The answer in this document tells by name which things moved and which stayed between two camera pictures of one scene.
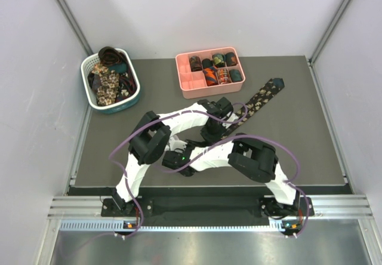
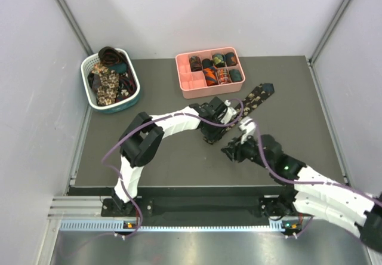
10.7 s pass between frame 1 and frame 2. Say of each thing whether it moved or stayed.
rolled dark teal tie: stayed
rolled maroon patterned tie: stayed
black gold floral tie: moved
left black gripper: stayed
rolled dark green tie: stayed
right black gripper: moved
